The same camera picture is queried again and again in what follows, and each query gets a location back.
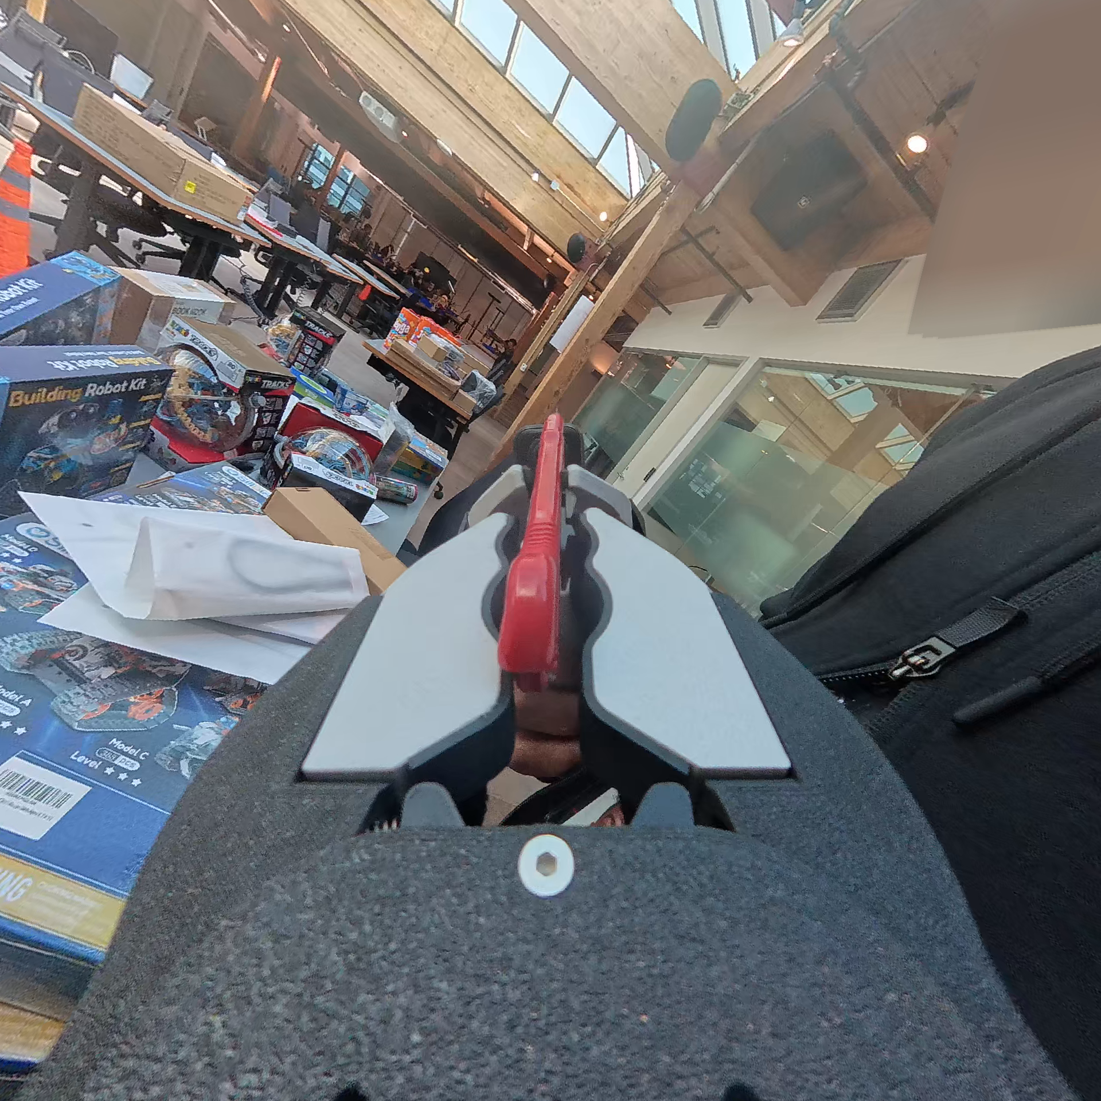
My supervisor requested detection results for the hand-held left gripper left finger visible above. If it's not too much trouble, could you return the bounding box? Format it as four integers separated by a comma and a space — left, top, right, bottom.
302, 513, 518, 782

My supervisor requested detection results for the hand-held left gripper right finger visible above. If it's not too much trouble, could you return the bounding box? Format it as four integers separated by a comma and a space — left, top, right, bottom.
571, 507, 793, 779

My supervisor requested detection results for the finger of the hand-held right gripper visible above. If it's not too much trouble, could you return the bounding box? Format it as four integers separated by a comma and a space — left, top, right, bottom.
468, 463, 532, 533
563, 463, 643, 536

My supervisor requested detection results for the red plastic wrench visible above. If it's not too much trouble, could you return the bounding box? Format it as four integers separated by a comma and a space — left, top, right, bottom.
497, 412, 568, 694

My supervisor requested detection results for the grey desk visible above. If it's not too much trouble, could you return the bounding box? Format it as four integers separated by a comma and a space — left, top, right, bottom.
0, 327, 450, 1072

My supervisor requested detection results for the background desk with black legs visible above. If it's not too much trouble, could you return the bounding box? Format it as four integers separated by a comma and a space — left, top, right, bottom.
0, 84, 270, 287

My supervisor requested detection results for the person's right hand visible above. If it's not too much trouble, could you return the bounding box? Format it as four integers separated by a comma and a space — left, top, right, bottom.
513, 678, 588, 779

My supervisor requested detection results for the green blue toy box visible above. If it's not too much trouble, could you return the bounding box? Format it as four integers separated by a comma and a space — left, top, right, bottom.
391, 433, 449, 483

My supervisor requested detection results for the wooden table with cartons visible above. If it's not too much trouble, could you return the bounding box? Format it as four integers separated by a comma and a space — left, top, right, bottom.
365, 338, 485, 433

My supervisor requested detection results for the small brown cardboard box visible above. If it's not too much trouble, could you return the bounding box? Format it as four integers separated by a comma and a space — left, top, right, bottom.
262, 484, 408, 594

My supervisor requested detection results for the globe toy box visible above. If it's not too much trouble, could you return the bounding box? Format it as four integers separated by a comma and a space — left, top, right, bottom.
262, 424, 385, 522

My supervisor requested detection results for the red toy box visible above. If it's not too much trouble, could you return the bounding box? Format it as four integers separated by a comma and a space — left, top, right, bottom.
279, 396, 389, 466

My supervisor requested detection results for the white paper bag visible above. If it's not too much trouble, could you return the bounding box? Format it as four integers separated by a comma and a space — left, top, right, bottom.
18, 490, 372, 686

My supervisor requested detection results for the black track toy box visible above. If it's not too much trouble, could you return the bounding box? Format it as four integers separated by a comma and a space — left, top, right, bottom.
287, 306, 348, 376

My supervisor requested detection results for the flat blue toy box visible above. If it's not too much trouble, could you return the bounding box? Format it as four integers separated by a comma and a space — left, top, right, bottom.
90, 463, 277, 517

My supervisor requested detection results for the marble track toy box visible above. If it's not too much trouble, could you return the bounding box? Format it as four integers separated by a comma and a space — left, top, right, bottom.
149, 312, 299, 471

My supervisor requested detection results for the black backpack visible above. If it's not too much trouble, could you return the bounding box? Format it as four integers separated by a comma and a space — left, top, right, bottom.
761, 347, 1101, 1101

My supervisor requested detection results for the large flat blue kit box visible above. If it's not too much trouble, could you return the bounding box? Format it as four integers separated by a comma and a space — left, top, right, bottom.
0, 512, 270, 965

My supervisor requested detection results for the black round hanging speaker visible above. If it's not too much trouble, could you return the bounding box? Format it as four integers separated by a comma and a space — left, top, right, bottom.
666, 78, 725, 165

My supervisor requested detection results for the cardboard box with white label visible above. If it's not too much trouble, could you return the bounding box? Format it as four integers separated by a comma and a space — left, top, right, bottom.
111, 265, 239, 353

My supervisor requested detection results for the upright blue robot kit box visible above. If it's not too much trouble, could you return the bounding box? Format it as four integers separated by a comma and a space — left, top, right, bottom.
0, 343, 174, 518

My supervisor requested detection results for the long cardboard box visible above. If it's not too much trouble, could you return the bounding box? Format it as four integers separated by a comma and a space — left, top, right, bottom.
72, 82, 260, 225

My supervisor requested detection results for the orange traffic cone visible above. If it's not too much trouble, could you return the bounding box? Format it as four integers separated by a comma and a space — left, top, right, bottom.
0, 137, 36, 278

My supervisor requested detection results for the black wall speaker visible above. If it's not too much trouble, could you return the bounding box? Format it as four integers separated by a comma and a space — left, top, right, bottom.
749, 127, 869, 253

